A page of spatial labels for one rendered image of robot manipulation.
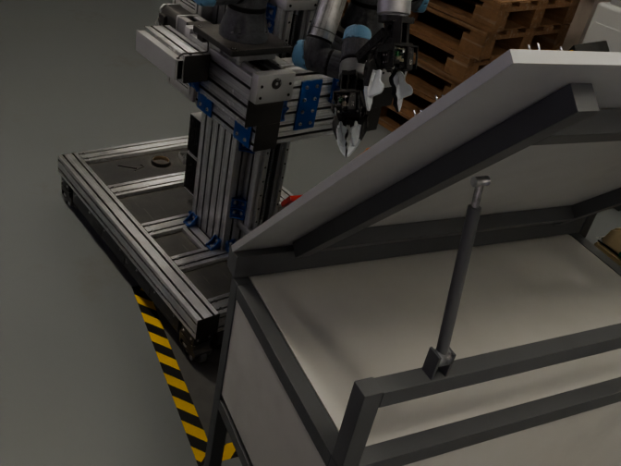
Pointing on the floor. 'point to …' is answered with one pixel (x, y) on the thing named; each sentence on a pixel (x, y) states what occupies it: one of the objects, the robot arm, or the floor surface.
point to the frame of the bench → (436, 445)
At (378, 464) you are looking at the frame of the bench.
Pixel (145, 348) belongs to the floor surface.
